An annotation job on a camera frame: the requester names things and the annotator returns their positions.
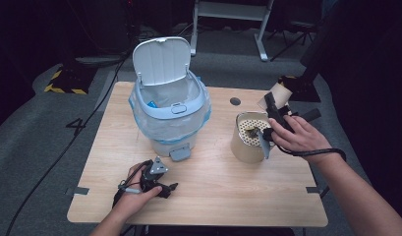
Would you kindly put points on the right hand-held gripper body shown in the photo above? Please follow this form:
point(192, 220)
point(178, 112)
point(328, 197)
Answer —
point(277, 114)

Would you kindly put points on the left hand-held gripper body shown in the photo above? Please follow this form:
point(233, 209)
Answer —
point(152, 178)

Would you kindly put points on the beige round lid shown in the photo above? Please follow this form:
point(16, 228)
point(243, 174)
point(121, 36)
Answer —
point(282, 93)

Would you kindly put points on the dark scraps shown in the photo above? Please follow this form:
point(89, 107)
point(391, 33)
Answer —
point(253, 132)

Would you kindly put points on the beige cylinder container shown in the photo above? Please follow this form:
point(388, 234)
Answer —
point(244, 150)

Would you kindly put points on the blue packet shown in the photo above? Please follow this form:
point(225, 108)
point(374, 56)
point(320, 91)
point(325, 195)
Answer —
point(152, 105)

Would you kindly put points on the white pedal trash can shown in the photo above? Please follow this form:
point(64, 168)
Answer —
point(162, 62)

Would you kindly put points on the person's left hand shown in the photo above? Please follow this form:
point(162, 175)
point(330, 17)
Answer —
point(136, 198)

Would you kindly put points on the person's right hand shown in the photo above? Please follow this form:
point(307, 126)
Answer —
point(300, 134)

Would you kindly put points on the dark round table grommet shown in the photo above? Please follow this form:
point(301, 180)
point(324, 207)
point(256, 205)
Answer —
point(235, 101)

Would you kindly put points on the black stand base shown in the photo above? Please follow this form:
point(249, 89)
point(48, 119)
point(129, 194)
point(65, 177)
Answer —
point(303, 90)

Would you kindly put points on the white perforated insert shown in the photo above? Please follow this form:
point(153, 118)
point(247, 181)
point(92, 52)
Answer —
point(246, 134)

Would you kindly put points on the clear plastic bin liner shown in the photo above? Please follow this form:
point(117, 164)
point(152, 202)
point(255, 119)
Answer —
point(175, 126)

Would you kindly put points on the black tripod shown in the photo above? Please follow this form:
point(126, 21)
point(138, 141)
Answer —
point(297, 36)

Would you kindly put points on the grey tape strip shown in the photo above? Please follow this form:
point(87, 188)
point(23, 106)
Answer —
point(78, 190)
point(313, 189)

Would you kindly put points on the black yellow striped base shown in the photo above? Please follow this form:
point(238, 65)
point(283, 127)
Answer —
point(70, 80)

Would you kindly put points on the white metal desk frame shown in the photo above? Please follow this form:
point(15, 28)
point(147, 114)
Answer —
point(233, 10)

